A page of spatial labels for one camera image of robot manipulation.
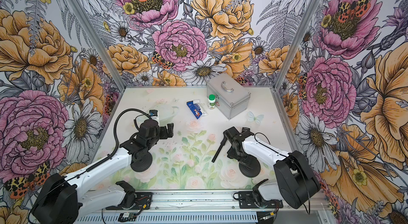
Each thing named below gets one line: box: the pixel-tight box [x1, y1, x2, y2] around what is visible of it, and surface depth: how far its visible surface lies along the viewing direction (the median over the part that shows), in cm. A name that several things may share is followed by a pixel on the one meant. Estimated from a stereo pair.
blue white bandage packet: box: [186, 99, 208, 120], surface depth 107 cm
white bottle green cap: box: [207, 93, 216, 110], surface depth 107 cm
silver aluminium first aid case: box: [206, 72, 251, 120], surface depth 101 cm
